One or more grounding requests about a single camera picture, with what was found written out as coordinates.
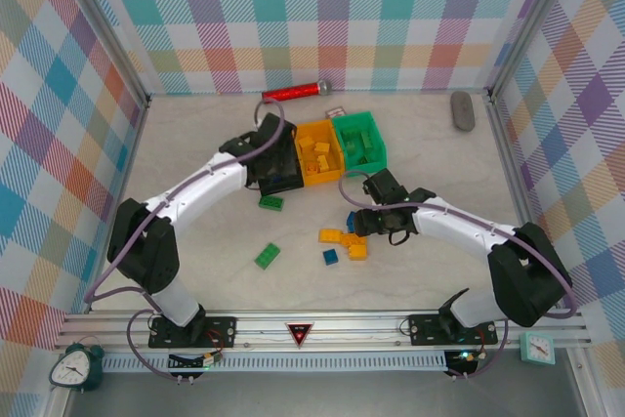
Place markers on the blue lego brick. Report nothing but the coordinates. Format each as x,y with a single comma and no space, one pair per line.
331,257
350,219

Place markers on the yellow lego brick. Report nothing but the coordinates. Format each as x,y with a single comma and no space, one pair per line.
354,239
311,169
359,253
322,161
306,142
322,147
332,235

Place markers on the green long lego brick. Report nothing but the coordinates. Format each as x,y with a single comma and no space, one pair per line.
267,256
271,203

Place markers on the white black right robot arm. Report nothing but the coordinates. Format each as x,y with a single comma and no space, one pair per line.
464,231

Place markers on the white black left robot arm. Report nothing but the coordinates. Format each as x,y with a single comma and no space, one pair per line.
205,187

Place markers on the black plastic bin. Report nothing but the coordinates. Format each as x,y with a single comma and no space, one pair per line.
283,187

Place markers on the yellow plastic bin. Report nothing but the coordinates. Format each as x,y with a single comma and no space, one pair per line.
324,178

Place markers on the green plastic bin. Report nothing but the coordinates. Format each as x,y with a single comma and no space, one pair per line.
366,169

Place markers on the red glitter toy microphone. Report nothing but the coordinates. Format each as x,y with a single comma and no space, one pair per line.
288,94

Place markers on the small printed card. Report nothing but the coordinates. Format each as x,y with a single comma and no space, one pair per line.
336,112

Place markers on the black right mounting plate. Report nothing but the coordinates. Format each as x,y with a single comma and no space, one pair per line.
425,329

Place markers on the black mounting plate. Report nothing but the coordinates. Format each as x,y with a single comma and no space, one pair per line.
220,329
425,329

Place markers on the black red triangle badge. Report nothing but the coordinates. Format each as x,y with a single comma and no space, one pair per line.
299,334

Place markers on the aluminium side bar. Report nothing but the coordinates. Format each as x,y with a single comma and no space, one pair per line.
518,192

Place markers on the grey oval stone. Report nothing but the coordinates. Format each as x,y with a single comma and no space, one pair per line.
462,112

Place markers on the small electronics board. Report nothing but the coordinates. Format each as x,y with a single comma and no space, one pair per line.
195,362
466,358

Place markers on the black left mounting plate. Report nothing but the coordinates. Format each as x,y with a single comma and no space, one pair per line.
220,329

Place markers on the mint square clock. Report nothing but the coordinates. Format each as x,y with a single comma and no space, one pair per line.
537,347

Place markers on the dark green alarm clock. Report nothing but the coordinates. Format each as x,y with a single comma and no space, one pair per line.
73,370

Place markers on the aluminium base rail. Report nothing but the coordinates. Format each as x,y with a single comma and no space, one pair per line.
351,326

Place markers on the aluminium frame post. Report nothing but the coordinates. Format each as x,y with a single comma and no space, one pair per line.
532,21
110,26

